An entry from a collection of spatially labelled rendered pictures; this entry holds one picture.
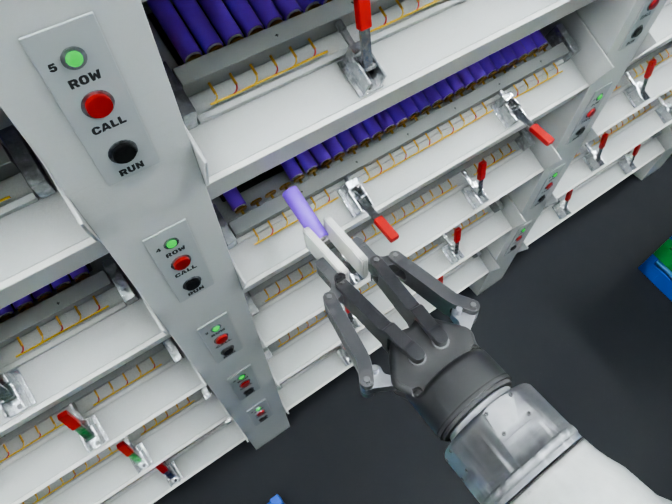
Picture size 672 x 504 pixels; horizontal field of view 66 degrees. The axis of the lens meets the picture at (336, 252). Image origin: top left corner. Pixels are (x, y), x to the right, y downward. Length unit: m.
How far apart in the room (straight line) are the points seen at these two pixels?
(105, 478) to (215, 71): 0.73
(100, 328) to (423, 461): 0.88
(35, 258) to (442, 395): 0.33
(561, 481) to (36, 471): 0.66
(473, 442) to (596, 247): 1.31
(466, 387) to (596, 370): 1.10
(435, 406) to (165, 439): 0.65
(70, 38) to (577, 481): 0.40
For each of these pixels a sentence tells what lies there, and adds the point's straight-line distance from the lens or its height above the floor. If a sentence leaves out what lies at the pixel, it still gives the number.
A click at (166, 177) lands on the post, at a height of 0.96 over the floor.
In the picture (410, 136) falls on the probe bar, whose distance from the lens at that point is 0.69.
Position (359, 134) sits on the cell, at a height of 0.78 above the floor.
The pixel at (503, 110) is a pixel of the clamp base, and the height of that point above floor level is 0.76.
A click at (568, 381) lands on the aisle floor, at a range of 1.45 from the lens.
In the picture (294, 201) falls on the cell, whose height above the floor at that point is 0.84.
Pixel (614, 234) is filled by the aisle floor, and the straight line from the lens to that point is 1.72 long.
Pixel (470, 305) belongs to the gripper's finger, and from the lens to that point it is 0.47.
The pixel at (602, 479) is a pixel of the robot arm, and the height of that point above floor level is 0.91.
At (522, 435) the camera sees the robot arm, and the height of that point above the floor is 0.91.
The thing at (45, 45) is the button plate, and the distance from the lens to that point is 0.33.
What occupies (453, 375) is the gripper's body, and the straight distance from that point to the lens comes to 0.41.
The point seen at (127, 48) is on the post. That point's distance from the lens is 0.35.
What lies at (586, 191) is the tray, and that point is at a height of 0.15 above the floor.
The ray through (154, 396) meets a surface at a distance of 0.80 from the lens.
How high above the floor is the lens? 1.27
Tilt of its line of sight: 59 degrees down
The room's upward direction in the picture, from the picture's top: straight up
